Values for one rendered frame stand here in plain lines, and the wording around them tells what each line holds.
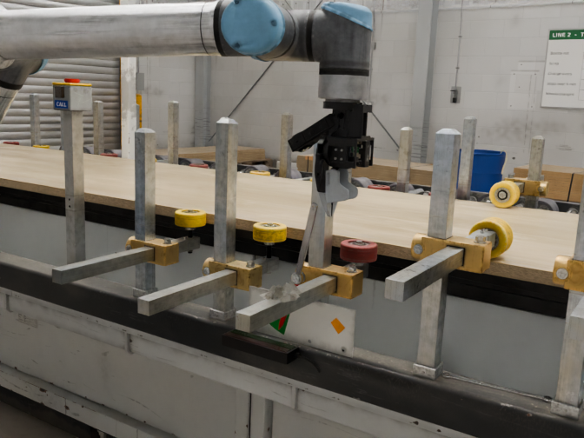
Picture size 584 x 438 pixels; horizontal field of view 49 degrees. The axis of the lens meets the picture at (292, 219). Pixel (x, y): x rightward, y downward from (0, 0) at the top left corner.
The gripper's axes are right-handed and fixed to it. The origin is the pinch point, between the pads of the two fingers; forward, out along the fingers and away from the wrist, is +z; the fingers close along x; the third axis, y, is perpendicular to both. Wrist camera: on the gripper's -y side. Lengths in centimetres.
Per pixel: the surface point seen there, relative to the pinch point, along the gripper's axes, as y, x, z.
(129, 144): -161, 103, 4
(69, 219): -82, 6, 14
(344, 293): 1.9, 5.5, 17.4
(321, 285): 0.0, -0.4, 14.9
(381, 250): 1.1, 24.1, 12.3
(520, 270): 30.9, 24.2, 11.4
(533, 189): 13, 114, 6
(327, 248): -3.8, 7.7, 9.7
